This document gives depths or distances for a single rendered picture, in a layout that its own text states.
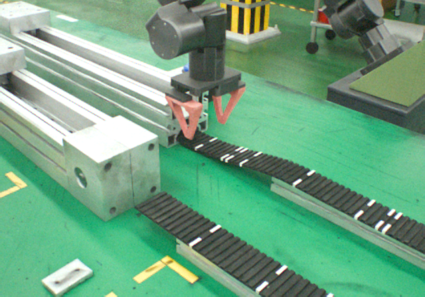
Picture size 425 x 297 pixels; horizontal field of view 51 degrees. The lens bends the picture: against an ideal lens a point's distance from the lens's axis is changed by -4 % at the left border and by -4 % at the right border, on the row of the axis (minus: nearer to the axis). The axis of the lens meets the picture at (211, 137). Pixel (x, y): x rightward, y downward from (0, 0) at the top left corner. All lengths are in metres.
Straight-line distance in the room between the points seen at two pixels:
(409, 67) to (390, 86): 0.06
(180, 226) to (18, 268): 0.20
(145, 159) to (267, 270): 0.23
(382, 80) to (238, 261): 0.65
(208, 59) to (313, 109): 0.34
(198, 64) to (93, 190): 0.24
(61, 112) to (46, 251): 0.28
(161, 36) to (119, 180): 0.20
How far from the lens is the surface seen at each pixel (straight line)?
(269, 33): 4.22
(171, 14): 0.66
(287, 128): 0.88
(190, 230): 0.57
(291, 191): 0.69
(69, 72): 1.00
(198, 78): 0.72
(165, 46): 0.65
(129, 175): 0.63
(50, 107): 0.84
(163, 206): 0.61
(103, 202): 0.63
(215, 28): 0.69
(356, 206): 0.64
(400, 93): 1.06
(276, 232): 0.63
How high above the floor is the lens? 1.18
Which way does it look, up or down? 29 degrees down
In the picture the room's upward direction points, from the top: 2 degrees clockwise
